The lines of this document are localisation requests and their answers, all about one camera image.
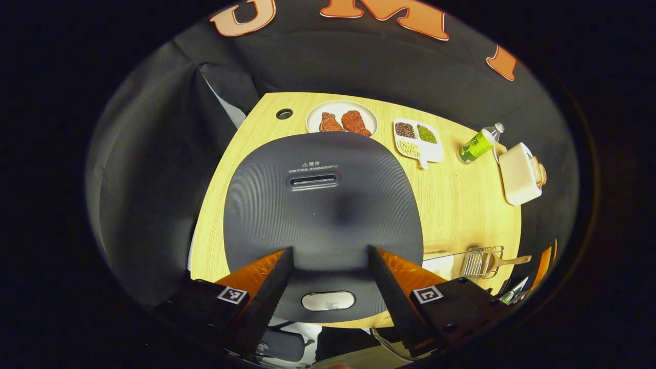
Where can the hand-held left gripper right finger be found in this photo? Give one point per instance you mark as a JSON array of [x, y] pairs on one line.
[[392, 302]]

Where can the white divided bean dish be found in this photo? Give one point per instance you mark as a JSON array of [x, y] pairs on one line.
[[433, 148]]

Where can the red meat slice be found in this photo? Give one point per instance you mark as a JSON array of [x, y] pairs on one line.
[[356, 123], [330, 124]]

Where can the toasted bread slice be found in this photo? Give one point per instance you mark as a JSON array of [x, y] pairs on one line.
[[536, 165], [541, 177]]

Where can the black backdrop cloth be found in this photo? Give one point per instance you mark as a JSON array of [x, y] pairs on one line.
[[143, 179]]

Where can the silver black rice cooker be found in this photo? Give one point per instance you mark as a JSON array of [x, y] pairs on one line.
[[323, 220]]

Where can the green label drink bottle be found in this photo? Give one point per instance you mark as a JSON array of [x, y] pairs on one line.
[[476, 145]]

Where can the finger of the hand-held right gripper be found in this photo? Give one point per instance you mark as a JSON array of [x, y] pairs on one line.
[[544, 266]]

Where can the wooden spoon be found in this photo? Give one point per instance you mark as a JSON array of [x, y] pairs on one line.
[[512, 260]]

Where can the round white plate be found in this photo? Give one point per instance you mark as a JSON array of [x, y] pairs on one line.
[[315, 120]]

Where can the white toaster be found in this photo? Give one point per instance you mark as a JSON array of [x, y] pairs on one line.
[[515, 177]]

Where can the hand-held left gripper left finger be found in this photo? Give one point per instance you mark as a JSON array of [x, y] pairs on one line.
[[271, 302]]

